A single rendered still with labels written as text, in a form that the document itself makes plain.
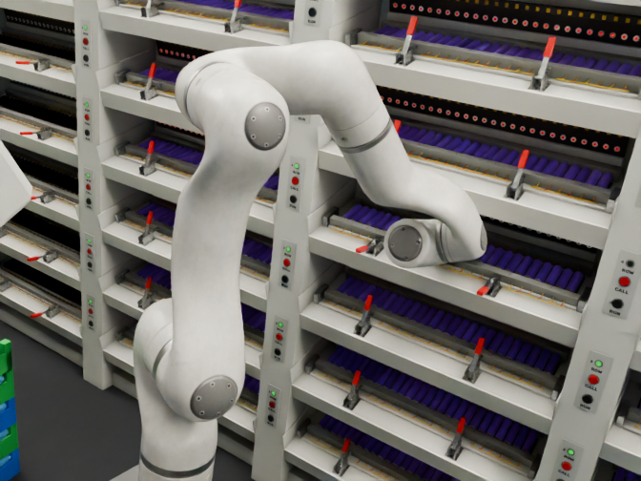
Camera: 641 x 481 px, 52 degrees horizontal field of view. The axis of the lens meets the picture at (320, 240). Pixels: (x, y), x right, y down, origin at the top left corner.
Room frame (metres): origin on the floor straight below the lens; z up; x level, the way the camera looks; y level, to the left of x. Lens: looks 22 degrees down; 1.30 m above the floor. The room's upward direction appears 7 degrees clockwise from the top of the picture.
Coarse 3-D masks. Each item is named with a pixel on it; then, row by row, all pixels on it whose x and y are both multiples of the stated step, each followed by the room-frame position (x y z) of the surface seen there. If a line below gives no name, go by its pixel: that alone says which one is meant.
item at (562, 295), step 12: (336, 216) 1.43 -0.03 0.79; (348, 228) 1.39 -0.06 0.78; (360, 228) 1.38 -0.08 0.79; (372, 228) 1.37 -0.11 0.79; (456, 264) 1.26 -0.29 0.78; (468, 264) 1.25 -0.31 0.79; (480, 264) 1.24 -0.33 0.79; (504, 276) 1.21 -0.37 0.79; (516, 276) 1.20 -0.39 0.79; (528, 288) 1.18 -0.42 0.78; (540, 288) 1.17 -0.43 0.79; (552, 288) 1.17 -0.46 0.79; (540, 300) 1.15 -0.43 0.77; (552, 300) 1.15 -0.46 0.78; (564, 300) 1.15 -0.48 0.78; (576, 300) 1.13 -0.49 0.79
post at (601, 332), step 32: (640, 128) 1.08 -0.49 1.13; (640, 160) 1.07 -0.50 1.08; (640, 224) 1.06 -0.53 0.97; (608, 256) 1.08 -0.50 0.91; (608, 288) 1.07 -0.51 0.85; (640, 288) 1.04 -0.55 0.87; (608, 320) 1.06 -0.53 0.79; (640, 320) 1.03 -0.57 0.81; (576, 352) 1.08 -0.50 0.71; (608, 352) 1.05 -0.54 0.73; (576, 384) 1.07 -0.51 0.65; (608, 384) 1.04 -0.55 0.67; (576, 416) 1.06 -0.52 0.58; (608, 416) 1.04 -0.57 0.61; (544, 480) 1.07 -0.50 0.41; (576, 480) 1.04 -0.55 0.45
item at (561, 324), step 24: (312, 216) 1.39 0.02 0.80; (312, 240) 1.39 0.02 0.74; (336, 240) 1.37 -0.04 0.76; (360, 240) 1.37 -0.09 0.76; (528, 240) 1.32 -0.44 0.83; (360, 264) 1.33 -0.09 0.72; (384, 264) 1.29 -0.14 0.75; (432, 288) 1.24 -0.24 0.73; (456, 288) 1.20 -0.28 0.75; (504, 288) 1.20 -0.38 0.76; (480, 312) 1.19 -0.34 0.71; (504, 312) 1.16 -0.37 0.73; (528, 312) 1.13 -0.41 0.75; (552, 312) 1.13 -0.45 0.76; (576, 312) 1.13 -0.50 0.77; (552, 336) 1.11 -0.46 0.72; (576, 336) 1.08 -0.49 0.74
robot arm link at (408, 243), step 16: (400, 224) 1.04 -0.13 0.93; (416, 224) 1.03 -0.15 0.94; (432, 224) 1.05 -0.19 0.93; (384, 240) 1.04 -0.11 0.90; (400, 240) 1.03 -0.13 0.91; (416, 240) 1.02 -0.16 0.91; (432, 240) 1.02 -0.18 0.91; (400, 256) 1.02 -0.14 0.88; (416, 256) 1.01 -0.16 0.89; (432, 256) 1.03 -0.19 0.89
